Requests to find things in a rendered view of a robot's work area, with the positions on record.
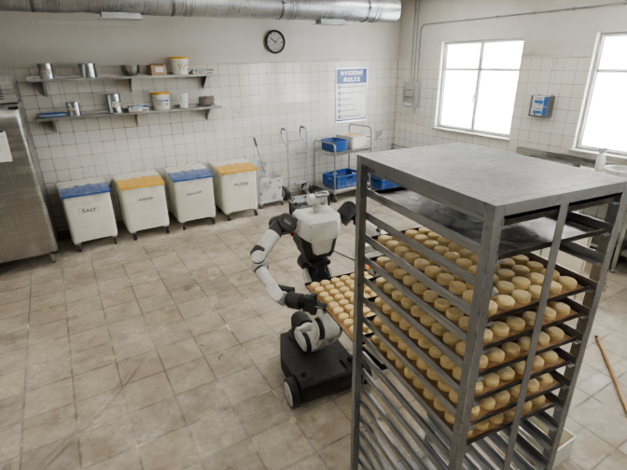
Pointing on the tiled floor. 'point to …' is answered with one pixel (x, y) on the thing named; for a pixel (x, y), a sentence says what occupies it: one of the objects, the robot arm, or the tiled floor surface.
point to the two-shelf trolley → (335, 164)
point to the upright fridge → (21, 186)
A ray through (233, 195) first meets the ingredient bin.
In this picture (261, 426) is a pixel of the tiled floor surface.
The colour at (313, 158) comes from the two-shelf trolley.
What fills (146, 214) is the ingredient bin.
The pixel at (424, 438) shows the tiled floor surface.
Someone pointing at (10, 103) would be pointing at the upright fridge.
